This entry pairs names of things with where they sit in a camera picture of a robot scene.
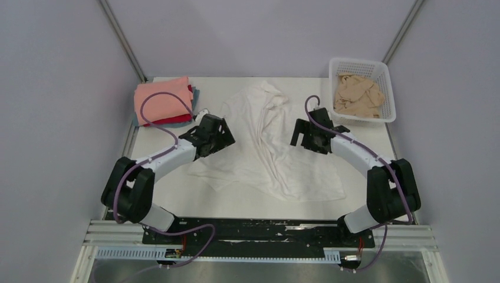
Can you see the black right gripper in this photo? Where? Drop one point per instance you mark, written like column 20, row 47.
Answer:
column 302, row 126

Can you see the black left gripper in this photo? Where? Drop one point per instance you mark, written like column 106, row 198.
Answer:
column 225, row 139

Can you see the white t-shirt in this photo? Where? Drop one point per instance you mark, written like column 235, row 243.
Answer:
column 261, row 119

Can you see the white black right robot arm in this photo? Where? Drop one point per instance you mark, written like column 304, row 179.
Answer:
column 391, row 189

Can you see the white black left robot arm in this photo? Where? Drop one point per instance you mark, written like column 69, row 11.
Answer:
column 129, row 189

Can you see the red folded t-shirt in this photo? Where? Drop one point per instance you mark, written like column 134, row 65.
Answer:
column 172, row 119

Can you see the pink folded t-shirt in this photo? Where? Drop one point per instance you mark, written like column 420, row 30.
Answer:
column 162, row 100

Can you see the beige crumpled t-shirt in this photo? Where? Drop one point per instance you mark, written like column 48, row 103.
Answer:
column 358, row 96

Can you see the white plastic laundry basket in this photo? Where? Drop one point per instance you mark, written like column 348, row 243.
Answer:
column 374, row 70

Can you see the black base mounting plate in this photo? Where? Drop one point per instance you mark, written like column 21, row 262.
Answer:
column 258, row 237

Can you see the aluminium frame rail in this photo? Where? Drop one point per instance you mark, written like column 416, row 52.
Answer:
column 396, row 238

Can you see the white slotted cable duct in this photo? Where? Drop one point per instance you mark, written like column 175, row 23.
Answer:
column 161, row 254

